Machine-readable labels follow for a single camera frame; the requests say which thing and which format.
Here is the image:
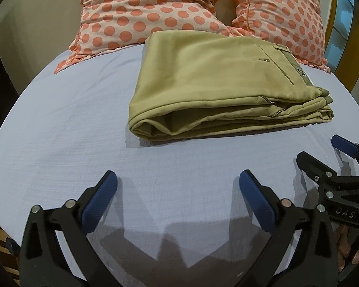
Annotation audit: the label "polka dot pillow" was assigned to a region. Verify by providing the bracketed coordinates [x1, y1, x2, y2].
[54, 0, 231, 75]
[227, 0, 331, 74]

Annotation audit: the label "khaki pants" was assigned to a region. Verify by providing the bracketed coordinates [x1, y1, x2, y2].
[128, 31, 334, 141]

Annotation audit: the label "yellow wooden window frame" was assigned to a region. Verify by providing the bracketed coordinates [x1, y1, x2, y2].
[329, 0, 359, 96]

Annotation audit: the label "person's right hand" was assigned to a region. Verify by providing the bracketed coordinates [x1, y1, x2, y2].
[336, 224, 359, 272]

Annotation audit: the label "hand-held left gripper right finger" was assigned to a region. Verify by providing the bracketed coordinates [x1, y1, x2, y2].
[238, 169, 339, 287]

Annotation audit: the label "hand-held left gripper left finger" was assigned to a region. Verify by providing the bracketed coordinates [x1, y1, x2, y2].
[19, 170, 121, 287]

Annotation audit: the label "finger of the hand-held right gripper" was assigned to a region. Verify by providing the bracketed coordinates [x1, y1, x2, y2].
[331, 134, 359, 171]
[296, 151, 359, 197]

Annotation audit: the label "lavender bed sheet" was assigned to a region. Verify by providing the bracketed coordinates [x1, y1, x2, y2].
[0, 44, 359, 287]

